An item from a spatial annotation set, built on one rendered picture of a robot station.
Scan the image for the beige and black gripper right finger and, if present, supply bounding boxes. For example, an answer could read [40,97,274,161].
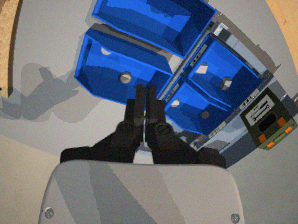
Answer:
[145,85,226,168]

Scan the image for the black case with orange latches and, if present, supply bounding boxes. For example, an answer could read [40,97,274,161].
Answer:
[199,147,219,154]

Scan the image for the grey low shelf rack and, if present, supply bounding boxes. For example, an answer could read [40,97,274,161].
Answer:
[157,21,298,169]

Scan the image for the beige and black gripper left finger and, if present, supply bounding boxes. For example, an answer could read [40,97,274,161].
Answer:
[60,84,145,163]

